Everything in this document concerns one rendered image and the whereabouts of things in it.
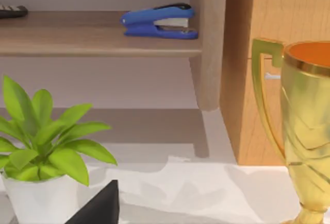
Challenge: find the wooden cupboard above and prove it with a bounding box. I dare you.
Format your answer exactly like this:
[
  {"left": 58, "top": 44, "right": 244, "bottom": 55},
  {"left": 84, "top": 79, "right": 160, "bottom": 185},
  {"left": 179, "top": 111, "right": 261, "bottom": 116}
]
[{"left": 219, "top": 0, "right": 330, "bottom": 166}]

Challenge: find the open wooden shelf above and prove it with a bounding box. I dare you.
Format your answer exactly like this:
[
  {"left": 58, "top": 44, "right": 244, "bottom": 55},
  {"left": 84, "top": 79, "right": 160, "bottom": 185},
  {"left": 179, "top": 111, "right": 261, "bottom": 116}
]
[{"left": 0, "top": 0, "right": 227, "bottom": 112}]

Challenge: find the blue stapler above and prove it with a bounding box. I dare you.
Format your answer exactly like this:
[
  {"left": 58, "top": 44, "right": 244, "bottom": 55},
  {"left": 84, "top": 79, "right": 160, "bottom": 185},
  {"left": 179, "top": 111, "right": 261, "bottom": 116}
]
[{"left": 120, "top": 2, "right": 199, "bottom": 40}]

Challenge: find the black remote control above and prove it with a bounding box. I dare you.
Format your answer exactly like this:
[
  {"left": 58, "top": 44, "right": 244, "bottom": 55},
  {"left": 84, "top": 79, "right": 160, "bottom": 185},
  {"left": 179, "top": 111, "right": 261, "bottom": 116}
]
[{"left": 0, "top": 4, "right": 29, "bottom": 20}]

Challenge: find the green plant in white pot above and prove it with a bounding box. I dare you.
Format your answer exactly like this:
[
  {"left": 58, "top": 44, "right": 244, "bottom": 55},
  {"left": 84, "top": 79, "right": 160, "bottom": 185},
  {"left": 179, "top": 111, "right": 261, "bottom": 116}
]
[{"left": 0, "top": 75, "right": 118, "bottom": 224}]

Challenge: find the gold trophy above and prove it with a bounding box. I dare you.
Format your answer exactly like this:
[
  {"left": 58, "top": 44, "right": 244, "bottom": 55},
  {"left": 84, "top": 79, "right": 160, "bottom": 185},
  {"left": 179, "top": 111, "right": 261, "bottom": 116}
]
[{"left": 251, "top": 38, "right": 330, "bottom": 224}]

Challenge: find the metal cupboard handle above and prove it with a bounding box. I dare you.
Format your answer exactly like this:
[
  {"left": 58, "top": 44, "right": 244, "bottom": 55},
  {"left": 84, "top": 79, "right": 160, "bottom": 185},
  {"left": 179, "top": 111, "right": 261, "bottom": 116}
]
[{"left": 265, "top": 72, "right": 282, "bottom": 81}]

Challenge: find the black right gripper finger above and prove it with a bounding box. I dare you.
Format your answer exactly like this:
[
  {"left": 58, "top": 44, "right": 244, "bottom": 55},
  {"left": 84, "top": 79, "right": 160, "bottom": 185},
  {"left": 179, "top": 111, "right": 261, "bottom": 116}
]
[{"left": 64, "top": 179, "right": 120, "bottom": 224}]

